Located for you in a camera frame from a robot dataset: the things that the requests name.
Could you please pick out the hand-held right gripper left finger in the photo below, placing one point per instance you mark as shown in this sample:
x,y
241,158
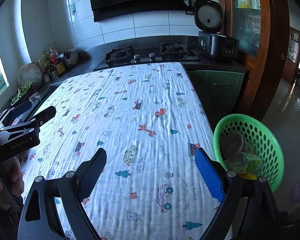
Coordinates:
x,y
95,172

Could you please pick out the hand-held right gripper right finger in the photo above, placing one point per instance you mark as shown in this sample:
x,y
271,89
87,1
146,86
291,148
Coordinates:
x,y
208,175

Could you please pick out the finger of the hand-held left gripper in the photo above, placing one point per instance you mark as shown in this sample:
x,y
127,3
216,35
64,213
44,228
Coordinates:
x,y
43,115
5,116

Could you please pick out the clear plastic cup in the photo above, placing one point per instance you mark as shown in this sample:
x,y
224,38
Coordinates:
x,y
236,163

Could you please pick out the red snack tub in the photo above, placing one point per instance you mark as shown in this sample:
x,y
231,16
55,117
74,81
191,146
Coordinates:
x,y
231,143

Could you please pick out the yellow snack bag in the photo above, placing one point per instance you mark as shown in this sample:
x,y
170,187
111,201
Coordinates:
x,y
248,175

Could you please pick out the green plastic basket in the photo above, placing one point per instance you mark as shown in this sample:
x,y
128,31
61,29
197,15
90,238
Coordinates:
x,y
240,116

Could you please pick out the person's left hand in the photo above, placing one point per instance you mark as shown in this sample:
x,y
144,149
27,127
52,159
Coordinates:
x,y
18,177

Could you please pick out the grey rag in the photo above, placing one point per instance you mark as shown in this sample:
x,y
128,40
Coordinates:
x,y
34,97

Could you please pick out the white plastic jug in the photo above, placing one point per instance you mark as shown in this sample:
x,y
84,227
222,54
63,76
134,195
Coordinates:
x,y
0,82

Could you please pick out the round wooden cutting board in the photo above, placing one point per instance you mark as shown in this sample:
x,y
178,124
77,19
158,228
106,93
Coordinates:
x,y
28,75

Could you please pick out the cluster of condiment bottles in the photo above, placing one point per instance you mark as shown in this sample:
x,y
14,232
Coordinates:
x,y
53,62

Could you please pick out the steel pot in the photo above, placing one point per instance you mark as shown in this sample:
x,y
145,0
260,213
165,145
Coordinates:
x,y
71,58

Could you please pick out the printed cartoon tablecloth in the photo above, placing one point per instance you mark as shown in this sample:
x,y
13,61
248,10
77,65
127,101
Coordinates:
x,y
140,105

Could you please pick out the green cabinet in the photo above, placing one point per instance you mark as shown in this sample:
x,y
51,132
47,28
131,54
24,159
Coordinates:
x,y
215,85

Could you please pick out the wooden glass cabinet door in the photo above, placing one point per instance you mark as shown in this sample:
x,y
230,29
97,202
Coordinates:
x,y
260,80

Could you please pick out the black gas stove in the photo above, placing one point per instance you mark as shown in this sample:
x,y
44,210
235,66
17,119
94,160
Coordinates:
x,y
145,60

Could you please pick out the black rice cooker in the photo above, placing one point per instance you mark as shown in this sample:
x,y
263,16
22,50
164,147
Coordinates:
x,y
215,47

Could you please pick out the wall hook sticker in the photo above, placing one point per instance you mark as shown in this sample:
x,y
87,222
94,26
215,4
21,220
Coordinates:
x,y
73,9

